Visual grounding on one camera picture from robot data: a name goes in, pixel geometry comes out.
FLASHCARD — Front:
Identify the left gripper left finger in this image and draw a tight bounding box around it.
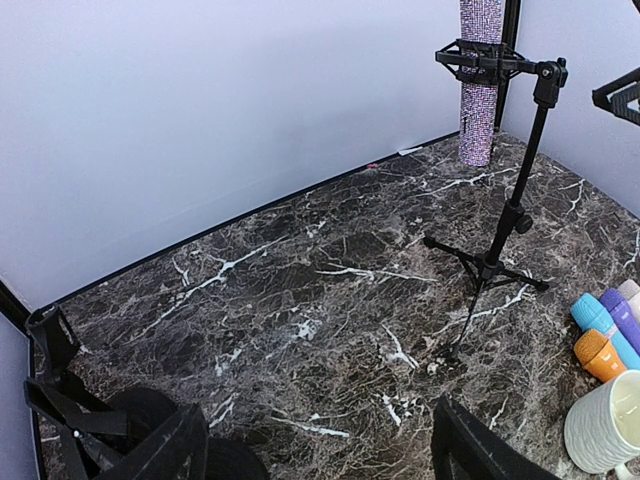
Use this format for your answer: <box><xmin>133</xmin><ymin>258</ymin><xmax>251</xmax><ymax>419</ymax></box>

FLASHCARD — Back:
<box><xmin>99</xmin><ymin>404</ymin><xmax>208</xmax><ymax>480</ymax></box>

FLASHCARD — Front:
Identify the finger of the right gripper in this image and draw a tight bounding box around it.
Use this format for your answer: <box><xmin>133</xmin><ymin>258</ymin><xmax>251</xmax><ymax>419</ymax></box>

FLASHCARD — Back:
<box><xmin>592</xmin><ymin>68</ymin><xmax>640</xmax><ymax>125</ymax></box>

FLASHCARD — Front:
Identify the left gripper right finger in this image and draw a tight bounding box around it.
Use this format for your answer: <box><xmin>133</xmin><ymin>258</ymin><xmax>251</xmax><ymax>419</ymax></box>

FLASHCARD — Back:
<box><xmin>432</xmin><ymin>394</ymin><xmax>555</xmax><ymax>480</ymax></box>

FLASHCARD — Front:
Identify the black stand of purple microphone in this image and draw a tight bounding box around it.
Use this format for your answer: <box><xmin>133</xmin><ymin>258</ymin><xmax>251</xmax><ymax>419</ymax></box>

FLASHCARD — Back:
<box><xmin>22</xmin><ymin>374</ymin><xmax>181</xmax><ymax>476</ymax></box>

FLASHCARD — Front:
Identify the black tripod microphone stand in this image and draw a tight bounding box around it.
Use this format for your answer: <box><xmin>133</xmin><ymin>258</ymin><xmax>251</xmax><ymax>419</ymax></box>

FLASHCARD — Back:
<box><xmin>422</xmin><ymin>39</ymin><xmax>569</xmax><ymax>364</ymax></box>

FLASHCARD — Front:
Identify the silver glitter microphone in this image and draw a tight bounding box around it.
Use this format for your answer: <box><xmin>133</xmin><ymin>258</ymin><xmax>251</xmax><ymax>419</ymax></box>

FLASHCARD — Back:
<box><xmin>459</xmin><ymin>1</ymin><xmax>502</xmax><ymax>167</ymax></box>

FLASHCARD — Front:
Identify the orange toy microphone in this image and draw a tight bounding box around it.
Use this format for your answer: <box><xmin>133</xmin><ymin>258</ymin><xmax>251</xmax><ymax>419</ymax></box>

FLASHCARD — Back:
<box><xmin>574</xmin><ymin>329</ymin><xmax>627</xmax><ymax>383</ymax></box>

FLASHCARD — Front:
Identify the black stand of blue microphone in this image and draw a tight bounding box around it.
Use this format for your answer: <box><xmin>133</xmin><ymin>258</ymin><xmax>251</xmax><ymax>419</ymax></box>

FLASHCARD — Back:
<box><xmin>25</xmin><ymin>304</ymin><xmax>80</xmax><ymax>381</ymax></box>

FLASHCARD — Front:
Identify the blue toy microphone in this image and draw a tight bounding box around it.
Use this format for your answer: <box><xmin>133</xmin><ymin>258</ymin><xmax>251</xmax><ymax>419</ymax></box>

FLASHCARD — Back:
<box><xmin>570</xmin><ymin>293</ymin><xmax>639</xmax><ymax>370</ymax></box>

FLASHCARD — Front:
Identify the pink toy microphone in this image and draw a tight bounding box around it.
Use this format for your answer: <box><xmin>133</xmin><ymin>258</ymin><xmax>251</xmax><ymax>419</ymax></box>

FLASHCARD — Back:
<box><xmin>617</xmin><ymin>279</ymin><xmax>640</xmax><ymax>320</ymax></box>

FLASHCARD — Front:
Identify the purple toy microphone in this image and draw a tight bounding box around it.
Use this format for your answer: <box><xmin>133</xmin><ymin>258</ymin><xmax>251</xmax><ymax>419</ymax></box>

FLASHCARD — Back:
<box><xmin>599</xmin><ymin>288</ymin><xmax>639</xmax><ymax>353</ymax></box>

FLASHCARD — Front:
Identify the black stand of orange microphone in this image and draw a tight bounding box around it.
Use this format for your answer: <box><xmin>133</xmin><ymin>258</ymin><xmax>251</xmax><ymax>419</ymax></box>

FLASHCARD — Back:
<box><xmin>205</xmin><ymin>437</ymin><xmax>270</xmax><ymax>480</ymax></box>

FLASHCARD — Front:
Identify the white ceramic mug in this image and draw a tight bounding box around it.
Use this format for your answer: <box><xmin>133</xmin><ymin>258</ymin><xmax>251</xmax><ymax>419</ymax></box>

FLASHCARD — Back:
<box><xmin>564</xmin><ymin>370</ymin><xmax>639</xmax><ymax>479</ymax></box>

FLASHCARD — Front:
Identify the white tape scrap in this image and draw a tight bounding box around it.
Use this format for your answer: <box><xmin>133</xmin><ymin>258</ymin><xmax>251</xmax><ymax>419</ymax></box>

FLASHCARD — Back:
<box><xmin>397</xmin><ymin>145</ymin><xmax>423</xmax><ymax>156</ymax></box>

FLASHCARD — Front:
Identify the right black frame post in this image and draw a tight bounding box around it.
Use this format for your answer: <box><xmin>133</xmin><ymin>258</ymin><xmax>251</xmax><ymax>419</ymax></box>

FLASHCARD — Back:
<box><xmin>492</xmin><ymin>0</ymin><xmax>522</xmax><ymax>132</ymax></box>

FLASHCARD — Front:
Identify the black frame post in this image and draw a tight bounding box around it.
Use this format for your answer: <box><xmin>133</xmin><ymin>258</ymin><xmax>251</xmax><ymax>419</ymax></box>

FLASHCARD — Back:
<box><xmin>492</xmin><ymin>0</ymin><xmax>522</xmax><ymax>132</ymax></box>
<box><xmin>0</xmin><ymin>282</ymin><xmax>30</xmax><ymax>336</ymax></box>

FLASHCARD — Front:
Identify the left black frame post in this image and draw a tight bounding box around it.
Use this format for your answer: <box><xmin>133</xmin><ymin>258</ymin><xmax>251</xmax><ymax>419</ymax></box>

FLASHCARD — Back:
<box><xmin>0</xmin><ymin>282</ymin><xmax>30</xmax><ymax>336</ymax></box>

